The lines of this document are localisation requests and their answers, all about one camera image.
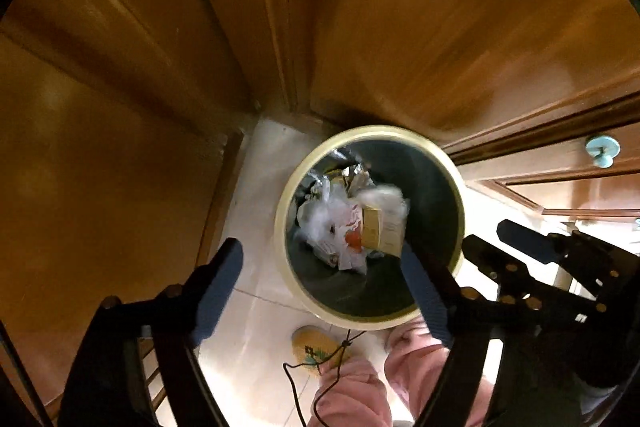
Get pink pants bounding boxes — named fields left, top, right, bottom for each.
left=312, top=317, right=501, bottom=427

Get yellow slipper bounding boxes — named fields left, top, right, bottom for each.
left=291, top=326, right=353, bottom=378

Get black cable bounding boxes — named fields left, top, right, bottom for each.
left=282, top=328, right=368, bottom=427

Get wooden sink cabinet door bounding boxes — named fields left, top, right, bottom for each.
left=445, top=92, right=640, bottom=228

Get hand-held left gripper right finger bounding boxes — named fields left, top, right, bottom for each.
left=400, top=242, right=586, bottom=427

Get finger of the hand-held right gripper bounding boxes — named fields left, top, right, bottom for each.
left=496, top=219, right=569, bottom=266
left=461, top=234, right=545, bottom=302

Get yellow box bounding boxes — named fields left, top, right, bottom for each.
left=360, top=204, right=406, bottom=258

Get teal cabinet knob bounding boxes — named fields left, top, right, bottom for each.
left=585, top=135, right=622, bottom=168

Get wooden stove cabinet door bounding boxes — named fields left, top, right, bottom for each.
left=0, top=0, right=261, bottom=408

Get cream trash bin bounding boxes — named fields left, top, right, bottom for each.
left=274, top=125, right=470, bottom=332

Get pile of discarded packaging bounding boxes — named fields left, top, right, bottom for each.
left=295, top=162, right=411, bottom=275

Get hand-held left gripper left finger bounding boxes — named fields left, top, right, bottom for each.
left=56, top=237, right=245, bottom=427

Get wooden corner cabinet door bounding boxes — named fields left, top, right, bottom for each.
left=280, top=0, right=640, bottom=148

